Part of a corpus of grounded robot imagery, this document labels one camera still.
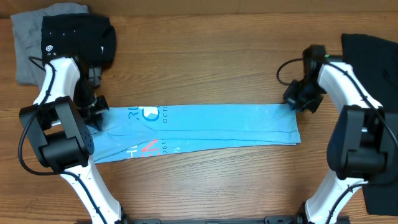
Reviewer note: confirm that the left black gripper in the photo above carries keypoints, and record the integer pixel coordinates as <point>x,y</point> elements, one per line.
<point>97,115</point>

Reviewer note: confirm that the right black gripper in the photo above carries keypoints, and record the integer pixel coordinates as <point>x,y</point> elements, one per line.
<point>300,101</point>

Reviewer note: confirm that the light blue printed t-shirt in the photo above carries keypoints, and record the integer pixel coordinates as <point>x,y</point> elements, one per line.
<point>145,131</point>

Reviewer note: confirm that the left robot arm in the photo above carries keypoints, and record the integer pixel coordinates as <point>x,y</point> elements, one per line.
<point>56,139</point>

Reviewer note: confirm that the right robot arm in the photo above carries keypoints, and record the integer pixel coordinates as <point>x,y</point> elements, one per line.
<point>362,150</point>

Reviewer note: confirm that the black folded garment with logo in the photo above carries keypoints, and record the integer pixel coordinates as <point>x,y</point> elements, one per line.
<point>89,36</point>

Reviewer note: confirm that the black garment at right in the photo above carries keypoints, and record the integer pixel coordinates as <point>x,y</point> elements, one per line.
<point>374,62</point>

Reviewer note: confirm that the grey folded garment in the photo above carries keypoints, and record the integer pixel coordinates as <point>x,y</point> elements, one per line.
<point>26,27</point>

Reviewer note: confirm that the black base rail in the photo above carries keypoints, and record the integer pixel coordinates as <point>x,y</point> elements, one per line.
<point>266,220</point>

